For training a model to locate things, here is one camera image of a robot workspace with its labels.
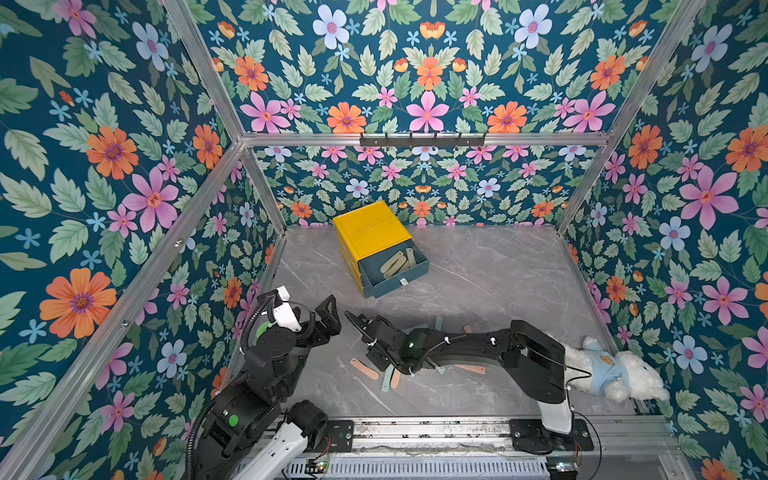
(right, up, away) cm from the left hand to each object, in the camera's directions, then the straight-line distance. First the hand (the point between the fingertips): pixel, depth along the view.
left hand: (325, 304), depth 64 cm
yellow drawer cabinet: (+6, +18, +27) cm, 33 cm away
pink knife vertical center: (+15, -24, +18) cm, 34 cm away
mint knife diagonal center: (+27, -22, +20) cm, 41 cm away
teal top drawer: (+9, +3, +16) cm, 18 cm away
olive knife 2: (+19, +9, +25) cm, 33 cm away
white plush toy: (+70, -20, +10) cm, 74 cm away
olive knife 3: (+14, +7, +25) cm, 29 cm away
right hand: (+9, -13, +22) cm, 28 cm away
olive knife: (+13, +9, +25) cm, 29 cm away
